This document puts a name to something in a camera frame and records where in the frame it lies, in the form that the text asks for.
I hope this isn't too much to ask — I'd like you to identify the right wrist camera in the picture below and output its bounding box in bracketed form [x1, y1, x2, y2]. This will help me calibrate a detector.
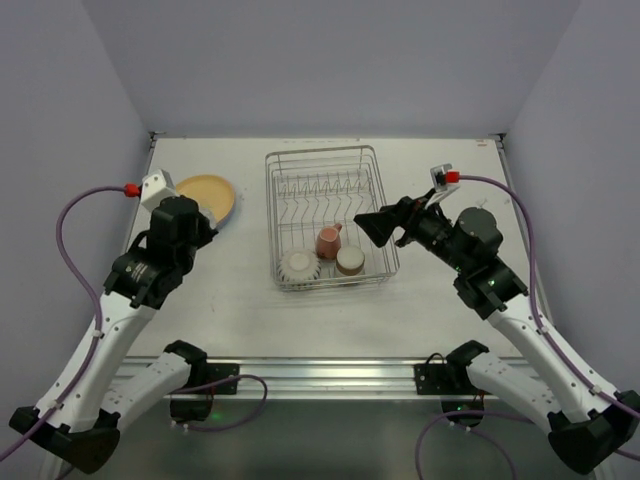
[426, 163, 459, 205]

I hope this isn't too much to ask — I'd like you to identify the wire dish rack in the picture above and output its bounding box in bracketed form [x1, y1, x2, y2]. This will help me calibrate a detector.
[265, 145, 400, 291]

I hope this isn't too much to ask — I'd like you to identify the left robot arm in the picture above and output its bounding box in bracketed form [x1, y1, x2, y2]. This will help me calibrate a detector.
[9, 196, 217, 474]

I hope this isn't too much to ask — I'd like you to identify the white brown cup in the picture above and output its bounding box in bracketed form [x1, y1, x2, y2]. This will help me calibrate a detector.
[335, 245, 366, 276]

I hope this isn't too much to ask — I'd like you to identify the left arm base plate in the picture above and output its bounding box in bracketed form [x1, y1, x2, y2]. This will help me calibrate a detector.
[174, 362, 240, 397]

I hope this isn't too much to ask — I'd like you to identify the aluminium mounting rail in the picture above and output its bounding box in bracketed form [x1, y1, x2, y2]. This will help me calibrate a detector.
[208, 357, 429, 401]

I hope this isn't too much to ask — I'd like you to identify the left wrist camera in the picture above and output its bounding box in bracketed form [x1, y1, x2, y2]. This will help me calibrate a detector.
[140, 169, 178, 213]

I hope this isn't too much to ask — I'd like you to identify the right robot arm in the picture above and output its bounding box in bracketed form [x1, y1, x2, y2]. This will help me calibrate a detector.
[354, 197, 639, 475]

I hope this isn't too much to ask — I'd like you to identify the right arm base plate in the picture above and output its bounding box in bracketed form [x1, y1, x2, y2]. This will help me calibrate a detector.
[413, 363, 478, 396]

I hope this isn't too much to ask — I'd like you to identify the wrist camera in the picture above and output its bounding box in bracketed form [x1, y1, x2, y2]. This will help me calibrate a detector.
[426, 163, 459, 205]
[140, 169, 178, 213]

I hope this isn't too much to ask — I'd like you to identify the yellow plate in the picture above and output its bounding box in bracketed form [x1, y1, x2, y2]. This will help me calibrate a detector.
[176, 174, 236, 227]

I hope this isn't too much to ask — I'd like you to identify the pink mug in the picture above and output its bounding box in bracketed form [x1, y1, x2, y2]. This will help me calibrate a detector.
[315, 223, 343, 260]

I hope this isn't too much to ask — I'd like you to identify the white striped bowl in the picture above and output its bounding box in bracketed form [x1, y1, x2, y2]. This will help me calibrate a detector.
[277, 248, 321, 288]

